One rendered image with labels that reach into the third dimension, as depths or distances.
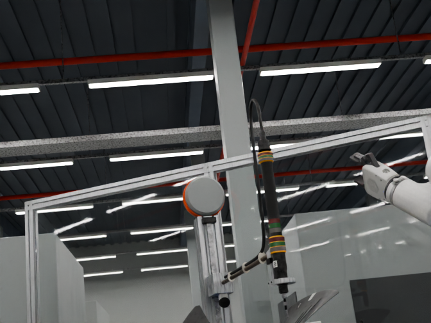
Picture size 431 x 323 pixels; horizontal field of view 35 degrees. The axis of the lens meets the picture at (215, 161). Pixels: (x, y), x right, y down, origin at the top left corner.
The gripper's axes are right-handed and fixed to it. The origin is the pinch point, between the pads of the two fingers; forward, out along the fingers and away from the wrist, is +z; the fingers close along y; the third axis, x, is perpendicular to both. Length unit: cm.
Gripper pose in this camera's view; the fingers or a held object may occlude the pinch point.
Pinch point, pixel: (358, 168)
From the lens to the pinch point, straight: 204.1
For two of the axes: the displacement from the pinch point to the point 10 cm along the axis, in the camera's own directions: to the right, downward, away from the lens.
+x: 8.3, -4.6, 3.2
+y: 2.5, 8.1, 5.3
